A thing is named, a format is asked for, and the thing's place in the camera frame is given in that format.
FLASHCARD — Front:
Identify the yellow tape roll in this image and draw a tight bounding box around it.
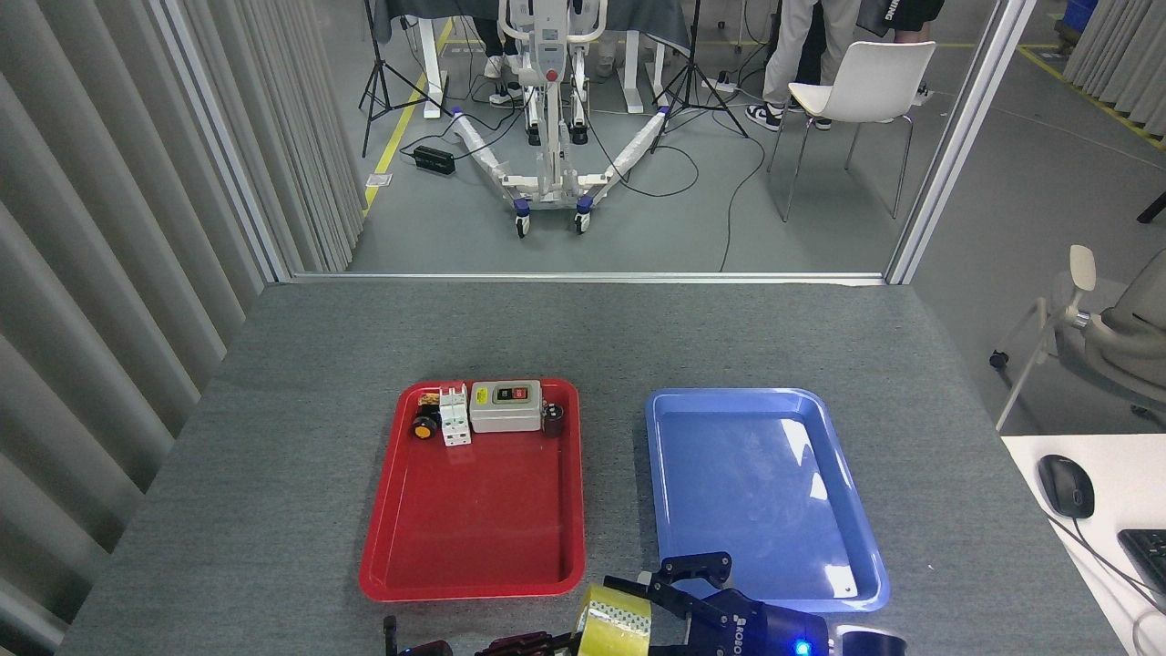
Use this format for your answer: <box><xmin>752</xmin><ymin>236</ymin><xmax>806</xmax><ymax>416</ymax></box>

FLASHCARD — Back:
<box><xmin>574</xmin><ymin>584</ymin><xmax>653</xmax><ymax>656</ymax></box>

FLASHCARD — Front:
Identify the white circuit breaker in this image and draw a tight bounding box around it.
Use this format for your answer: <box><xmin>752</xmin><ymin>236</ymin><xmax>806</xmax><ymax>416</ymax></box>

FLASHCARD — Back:
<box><xmin>439</xmin><ymin>385</ymin><xmax>474</xmax><ymax>447</ymax></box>

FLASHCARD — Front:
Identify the silver metal post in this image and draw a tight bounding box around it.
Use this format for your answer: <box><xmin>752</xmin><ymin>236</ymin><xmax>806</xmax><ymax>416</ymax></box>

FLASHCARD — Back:
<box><xmin>885</xmin><ymin>0</ymin><xmax>1039</xmax><ymax>286</ymax></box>
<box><xmin>150</xmin><ymin>0</ymin><xmax>294</xmax><ymax>283</ymax></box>

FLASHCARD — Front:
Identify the grey pleated curtain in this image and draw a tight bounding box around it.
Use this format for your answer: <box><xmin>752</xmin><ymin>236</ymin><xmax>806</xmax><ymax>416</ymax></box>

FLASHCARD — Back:
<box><xmin>0</xmin><ymin>0</ymin><xmax>373</xmax><ymax>656</ymax></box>
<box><xmin>1061</xmin><ymin>0</ymin><xmax>1166</xmax><ymax>151</ymax></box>

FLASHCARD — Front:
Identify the red plastic tray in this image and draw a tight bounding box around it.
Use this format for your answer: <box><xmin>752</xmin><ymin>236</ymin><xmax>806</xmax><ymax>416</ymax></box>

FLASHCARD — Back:
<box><xmin>358</xmin><ymin>378</ymin><xmax>586</xmax><ymax>602</ymax></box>

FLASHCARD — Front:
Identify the blue plastic tray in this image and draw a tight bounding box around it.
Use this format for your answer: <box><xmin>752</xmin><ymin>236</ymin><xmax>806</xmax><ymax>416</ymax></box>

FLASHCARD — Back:
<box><xmin>645</xmin><ymin>387</ymin><xmax>891</xmax><ymax>613</ymax></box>

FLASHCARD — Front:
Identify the grey office chair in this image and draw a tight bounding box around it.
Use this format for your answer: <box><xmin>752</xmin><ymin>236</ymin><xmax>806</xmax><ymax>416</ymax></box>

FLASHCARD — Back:
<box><xmin>990</xmin><ymin>244</ymin><xmax>1166</xmax><ymax>434</ymax></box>

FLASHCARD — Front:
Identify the black mouse cable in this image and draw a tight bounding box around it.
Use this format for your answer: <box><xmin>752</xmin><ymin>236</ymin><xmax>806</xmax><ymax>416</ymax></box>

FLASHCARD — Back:
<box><xmin>1048</xmin><ymin>510</ymin><xmax>1166</xmax><ymax>620</ymax></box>

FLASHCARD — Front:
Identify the silver metal rail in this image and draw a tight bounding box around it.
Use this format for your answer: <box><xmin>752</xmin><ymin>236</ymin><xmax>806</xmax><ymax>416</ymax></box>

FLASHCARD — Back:
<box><xmin>290</xmin><ymin>271</ymin><xmax>889</xmax><ymax>286</ymax></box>

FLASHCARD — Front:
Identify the grey push-button switch box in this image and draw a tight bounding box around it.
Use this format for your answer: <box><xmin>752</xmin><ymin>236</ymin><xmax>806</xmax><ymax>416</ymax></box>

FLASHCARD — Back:
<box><xmin>469</xmin><ymin>380</ymin><xmax>544</xmax><ymax>434</ymax></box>

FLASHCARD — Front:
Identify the black floor cable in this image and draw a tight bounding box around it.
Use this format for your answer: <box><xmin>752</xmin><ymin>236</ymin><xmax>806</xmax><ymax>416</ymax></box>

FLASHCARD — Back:
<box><xmin>583</xmin><ymin>109</ymin><xmax>768</xmax><ymax>272</ymax></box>

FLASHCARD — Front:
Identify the white chair with metal legs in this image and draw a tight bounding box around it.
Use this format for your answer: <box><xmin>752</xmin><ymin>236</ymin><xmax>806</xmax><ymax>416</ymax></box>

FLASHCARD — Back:
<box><xmin>767</xmin><ymin>41</ymin><xmax>937</xmax><ymax>224</ymax></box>

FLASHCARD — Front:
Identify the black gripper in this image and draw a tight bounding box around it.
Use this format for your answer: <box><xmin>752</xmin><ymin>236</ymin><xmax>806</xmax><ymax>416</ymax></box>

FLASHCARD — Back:
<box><xmin>606</xmin><ymin>552</ymin><xmax>832</xmax><ymax>656</ymax></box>
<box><xmin>398</xmin><ymin>632</ymin><xmax>579</xmax><ymax>656</ymax></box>

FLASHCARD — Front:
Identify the black tripod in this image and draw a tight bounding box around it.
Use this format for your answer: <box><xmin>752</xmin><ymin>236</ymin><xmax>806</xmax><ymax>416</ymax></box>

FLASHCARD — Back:
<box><xmin>358</xmin><ymin>0</ymin><xmax>454</xmax><ymax>159</ymax></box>
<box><xmin>651</xmin><ymin>0</ymin><xmax>750</xmax><ymax>154</ymax></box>

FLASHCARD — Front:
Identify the white wheeled stand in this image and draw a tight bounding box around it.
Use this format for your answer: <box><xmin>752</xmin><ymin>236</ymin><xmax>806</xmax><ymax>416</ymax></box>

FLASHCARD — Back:
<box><xmin>451</xmin><ymin>0</ymin><xmax>670</xmax><ymax>238</ymax></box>

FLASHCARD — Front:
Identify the black computer mouse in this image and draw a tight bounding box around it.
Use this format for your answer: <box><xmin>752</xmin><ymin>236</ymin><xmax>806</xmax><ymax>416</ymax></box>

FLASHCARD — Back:
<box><xmin>1038</xmin><ymin>454</ymin><xmax>1096</xmax><ymax>520</ymax></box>

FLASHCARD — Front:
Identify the black keyboard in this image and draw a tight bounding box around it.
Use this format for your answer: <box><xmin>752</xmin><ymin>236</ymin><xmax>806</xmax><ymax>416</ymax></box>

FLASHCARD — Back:
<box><xmin>1118</xmin><ymin>528</ymin><xmax>1166</xmax><ymax>598</ymax></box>

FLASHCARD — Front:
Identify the white desk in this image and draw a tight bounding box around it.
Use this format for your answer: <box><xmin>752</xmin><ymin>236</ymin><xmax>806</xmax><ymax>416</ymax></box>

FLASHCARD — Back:
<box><xmin>1000</xmin><ymin>434</ymin><xmax>1166</xmax><ymax>656</ymax></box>

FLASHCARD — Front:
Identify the person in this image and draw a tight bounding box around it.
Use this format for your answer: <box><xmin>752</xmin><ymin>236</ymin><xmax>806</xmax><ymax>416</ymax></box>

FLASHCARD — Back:
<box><xmin>861</xmin><ymin>0</ymin><xmax>948</xmax><ymax>99</ymax></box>
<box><xmin>478</xmin><ymin>18</ymin><xmax>527</xmax><ymax>81</ymax></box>
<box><xmin>745</xmin><ymin>0</ymin><xmax>862</xmax><ymax>133</ymax></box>

